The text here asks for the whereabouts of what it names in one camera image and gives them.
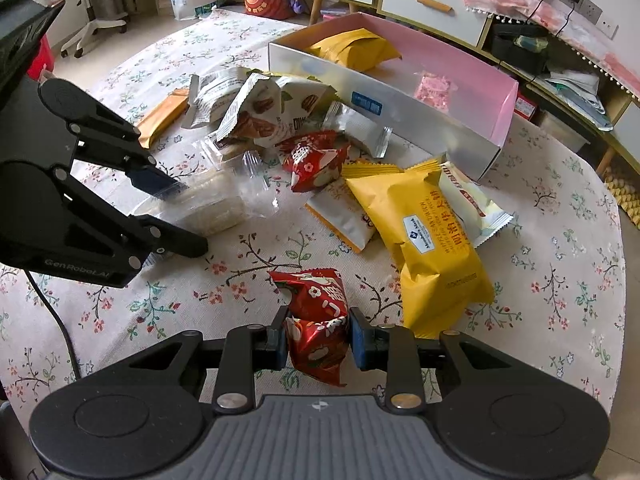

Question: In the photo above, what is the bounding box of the white and gold snack packet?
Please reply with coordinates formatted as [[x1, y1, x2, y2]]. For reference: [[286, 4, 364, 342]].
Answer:
[[440, 160, 515, 250]]

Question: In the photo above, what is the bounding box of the yellow snack packet white label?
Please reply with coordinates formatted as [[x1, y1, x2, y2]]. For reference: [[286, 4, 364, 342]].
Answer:
[[344, 164, 496, 339]]

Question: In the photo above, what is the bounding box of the floral tablecloth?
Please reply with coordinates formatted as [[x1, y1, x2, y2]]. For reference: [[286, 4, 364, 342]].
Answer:
[[0, 7, 623, 441]]

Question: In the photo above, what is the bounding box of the orange brown bar packet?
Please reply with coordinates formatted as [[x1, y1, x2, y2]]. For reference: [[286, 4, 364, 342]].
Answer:
[[136, 87, 192, 149]]

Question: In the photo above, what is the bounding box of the silver foil snack packet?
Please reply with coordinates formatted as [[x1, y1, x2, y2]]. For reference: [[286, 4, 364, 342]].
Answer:
[[322, 101, 394, 159]]

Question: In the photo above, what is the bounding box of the orange white snack packet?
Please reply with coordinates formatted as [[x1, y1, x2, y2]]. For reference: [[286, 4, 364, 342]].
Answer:
[[305, 177, 379, 254]]

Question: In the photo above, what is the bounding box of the white cookie-print snack packet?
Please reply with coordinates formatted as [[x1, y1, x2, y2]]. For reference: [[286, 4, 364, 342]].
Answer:
[[207, 72, 283, 150]]

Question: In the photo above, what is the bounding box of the red snack packet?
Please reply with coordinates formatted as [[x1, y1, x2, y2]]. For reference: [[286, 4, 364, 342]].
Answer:
[[276, 130, 352, 194], [268, 267, 352, 387]]

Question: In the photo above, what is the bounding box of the clear rice cake packet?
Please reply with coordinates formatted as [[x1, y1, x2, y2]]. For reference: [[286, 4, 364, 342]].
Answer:
[[134, 151, 282, 237]]

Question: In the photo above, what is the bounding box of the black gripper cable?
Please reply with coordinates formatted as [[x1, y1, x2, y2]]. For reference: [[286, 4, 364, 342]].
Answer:
[[25, 269, 83, 378]]

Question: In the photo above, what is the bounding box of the clear plastic storage box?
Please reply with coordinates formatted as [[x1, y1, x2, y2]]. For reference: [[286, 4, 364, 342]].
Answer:
[[320, 2, 361, 21]]

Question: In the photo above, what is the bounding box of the red chair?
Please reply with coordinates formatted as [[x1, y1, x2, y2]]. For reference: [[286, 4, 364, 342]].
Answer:
[[27, 35, 53, 81]]

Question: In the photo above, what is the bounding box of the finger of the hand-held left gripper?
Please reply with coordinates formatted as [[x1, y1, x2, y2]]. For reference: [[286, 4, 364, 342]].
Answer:
[[67, 102, 190, 197], [50, 164, 209, 268]]

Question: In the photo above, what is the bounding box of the yellow woven mat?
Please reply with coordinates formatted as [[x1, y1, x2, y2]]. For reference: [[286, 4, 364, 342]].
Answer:
[[602, 170, 640, 231]]

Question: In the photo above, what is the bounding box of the white office chair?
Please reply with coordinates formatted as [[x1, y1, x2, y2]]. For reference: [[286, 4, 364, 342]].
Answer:
[[60, 0, 131, 58]]

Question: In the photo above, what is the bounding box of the pile of white papers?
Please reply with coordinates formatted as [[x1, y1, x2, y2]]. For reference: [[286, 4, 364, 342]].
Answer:
[[545, 70, 613, 131]]

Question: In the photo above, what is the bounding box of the wall outlet panel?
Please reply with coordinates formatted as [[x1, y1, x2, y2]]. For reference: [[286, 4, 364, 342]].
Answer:
[[548, 0, 619, 39]]

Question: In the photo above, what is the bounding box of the plain yellow snack packet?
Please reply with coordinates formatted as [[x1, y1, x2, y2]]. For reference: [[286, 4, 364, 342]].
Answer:
[[304, 27, 402, 73]]

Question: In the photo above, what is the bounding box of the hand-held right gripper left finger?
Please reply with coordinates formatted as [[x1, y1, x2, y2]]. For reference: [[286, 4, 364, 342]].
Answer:
[[97, 316, 292, 415]]

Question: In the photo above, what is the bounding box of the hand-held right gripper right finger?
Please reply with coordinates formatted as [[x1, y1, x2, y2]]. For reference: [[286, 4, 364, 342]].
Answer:
[[349, 306, 538, 415]]

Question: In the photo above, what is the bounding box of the pink speckled snack packet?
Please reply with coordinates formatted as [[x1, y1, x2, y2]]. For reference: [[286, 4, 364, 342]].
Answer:
[[413, 71, 460, 112]]

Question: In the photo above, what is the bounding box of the silver pink cardboard box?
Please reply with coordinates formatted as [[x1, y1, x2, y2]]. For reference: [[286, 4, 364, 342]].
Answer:
[[267, 12, 521, 184]]

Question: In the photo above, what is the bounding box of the black bag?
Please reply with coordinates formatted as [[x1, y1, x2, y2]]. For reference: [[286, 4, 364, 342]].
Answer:
[[487, 22, 551, 76]]

